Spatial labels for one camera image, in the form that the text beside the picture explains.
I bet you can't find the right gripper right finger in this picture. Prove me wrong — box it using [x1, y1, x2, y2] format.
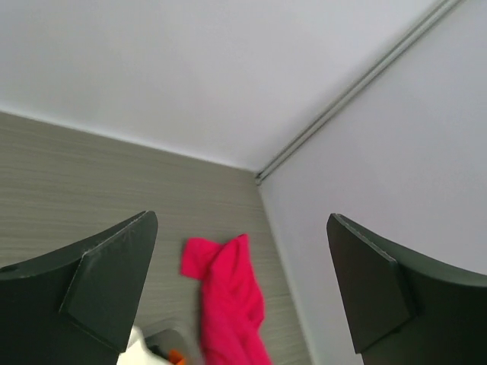
[326, 214, 486, 364]

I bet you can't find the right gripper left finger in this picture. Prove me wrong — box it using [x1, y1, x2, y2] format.
[1, 211, 158, 364]

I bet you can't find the white t shirt red print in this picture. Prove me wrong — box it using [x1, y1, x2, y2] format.
[116, 326, 169, 365]

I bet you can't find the pink t shirt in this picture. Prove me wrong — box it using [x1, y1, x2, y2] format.
[180, 234, 272, 364]

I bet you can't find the clear plastic bin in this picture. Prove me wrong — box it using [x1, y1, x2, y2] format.
[146, 328, 189, 364]

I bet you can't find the right aluminium frame post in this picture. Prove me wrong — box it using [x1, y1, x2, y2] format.
[255, 0, 463, 186]

